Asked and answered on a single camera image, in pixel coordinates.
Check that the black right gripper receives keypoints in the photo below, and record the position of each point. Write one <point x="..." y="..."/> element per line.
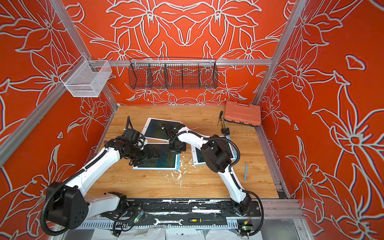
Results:
<point x="176" y="143"/>

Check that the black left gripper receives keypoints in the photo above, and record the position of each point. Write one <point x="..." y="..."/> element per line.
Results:
<point x="146" y="155"/>

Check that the blue tablet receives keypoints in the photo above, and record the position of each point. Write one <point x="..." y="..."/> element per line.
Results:
<point x="168" y="161"/>
<point x="198" y="158"/>

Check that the blue stylus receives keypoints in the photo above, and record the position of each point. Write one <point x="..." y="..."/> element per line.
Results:
<point x="245" y="172"/>

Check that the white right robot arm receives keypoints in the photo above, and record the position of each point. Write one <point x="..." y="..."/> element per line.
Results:
<point x="220" y="155"/>

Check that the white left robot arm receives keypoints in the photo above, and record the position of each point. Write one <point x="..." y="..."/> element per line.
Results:
<point x="66" y="206"/>

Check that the silver combination wrench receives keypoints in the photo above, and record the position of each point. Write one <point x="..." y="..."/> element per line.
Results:
<point x="157" y="222"/>

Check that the red plastic tool case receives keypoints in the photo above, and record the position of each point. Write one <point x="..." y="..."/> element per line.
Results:
<point x="245" y="114"/>

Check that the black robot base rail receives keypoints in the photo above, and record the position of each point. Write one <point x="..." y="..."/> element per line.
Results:
<point x="180" y="206"/>

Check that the white slotted cable duct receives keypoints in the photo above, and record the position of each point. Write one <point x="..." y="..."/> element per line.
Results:
<point x="141" y="225"/>

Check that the black wire wall basket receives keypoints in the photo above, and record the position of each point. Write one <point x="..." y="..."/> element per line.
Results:
<point x="173" y="74"/>

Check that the yellow handled screwdriver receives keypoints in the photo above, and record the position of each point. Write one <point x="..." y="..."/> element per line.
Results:
<point x="199" y="220"/>

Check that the clear plastic wall bin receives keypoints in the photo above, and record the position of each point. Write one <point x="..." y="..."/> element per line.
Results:
<point x="85" y="78"/>

